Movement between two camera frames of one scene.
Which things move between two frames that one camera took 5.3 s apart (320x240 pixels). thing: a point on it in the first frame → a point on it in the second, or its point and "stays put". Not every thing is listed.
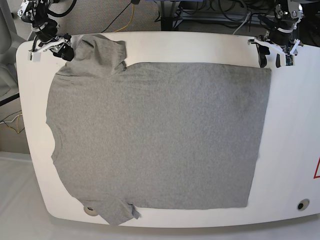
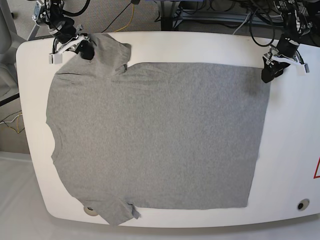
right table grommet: [303, 204] stays put
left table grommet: [90, 211] stays put
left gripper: [66, 51] → [56, 57]
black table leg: [167, 20] stays put
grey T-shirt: [155, 135] stays put
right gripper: [263, 51] → [303, 68]
